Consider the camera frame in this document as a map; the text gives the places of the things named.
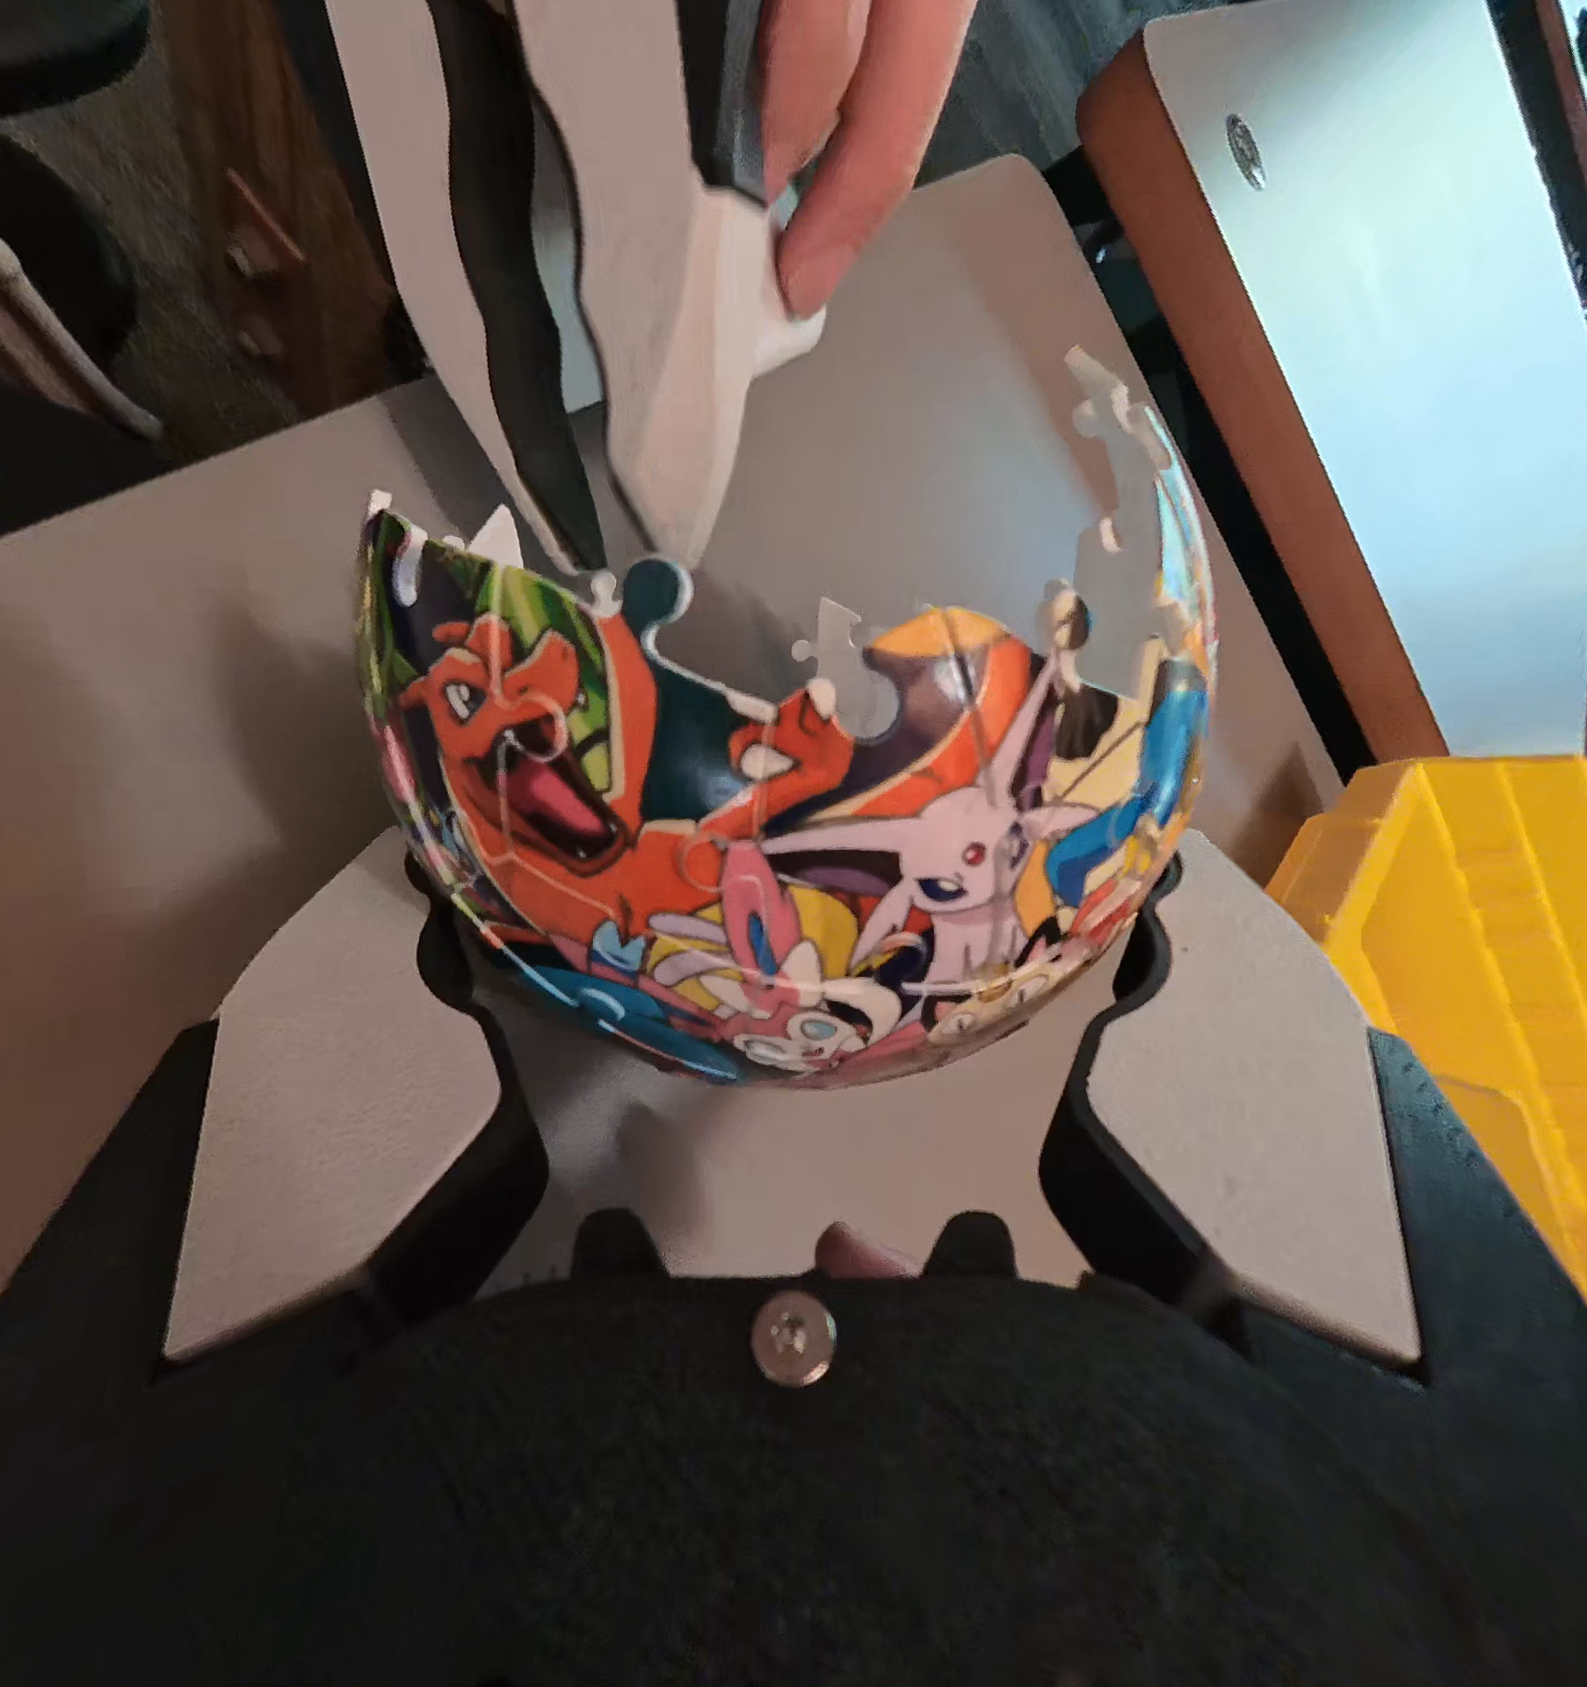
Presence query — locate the colourful cartoon puzzle ball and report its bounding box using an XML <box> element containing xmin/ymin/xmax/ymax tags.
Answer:
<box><xmin>353</xmin><ymin>346</ymin><xmax>1218</xmax><ymax>1087</ymax></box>

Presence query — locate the white desk with wooden edge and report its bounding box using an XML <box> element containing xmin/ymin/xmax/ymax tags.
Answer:
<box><xmin>1078</xmin><ymin>0</ymin><xmax>1587</xmax><ymax>767</ymax></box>

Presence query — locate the person's left hand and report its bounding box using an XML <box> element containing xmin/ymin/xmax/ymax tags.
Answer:
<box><xmin>754</xmin><ymin>0</ymin><xmax>982</xmax><ymax>323</ymax></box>

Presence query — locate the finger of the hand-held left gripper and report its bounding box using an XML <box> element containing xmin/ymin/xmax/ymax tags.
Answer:
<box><xmin>326</xmin><ymin>0</ymin><xmax>609</xmax><ymax>570</ymax></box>
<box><xmin>517</xmin><ymin>0</ymin><xmax>828</xmax><ymax>568</ymax></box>

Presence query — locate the yellow plastic bin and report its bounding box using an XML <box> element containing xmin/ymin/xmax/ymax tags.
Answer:
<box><xmin>1267</xmin><ymin>755</ymin><xmax>1587</xmax><ymax>1385</ymax></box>

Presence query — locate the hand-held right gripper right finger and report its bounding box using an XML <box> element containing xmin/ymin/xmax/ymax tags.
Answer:
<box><xmin>1040</xmin><ymin>840</ymin><xmax>1427</xmax><ymax>1371</ymax></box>

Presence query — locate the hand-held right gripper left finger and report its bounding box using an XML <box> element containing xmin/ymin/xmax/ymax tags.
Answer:
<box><xmin>161</xmin><ymin>826</ymin><xmax>550</xmax><ymax>1366</ymax></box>

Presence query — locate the person's right hand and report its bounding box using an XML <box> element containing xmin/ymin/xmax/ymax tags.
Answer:
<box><xmin>817</xmin><ymin>1222</ymin><xmax>927</xmax><ymax>1284</ymax></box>

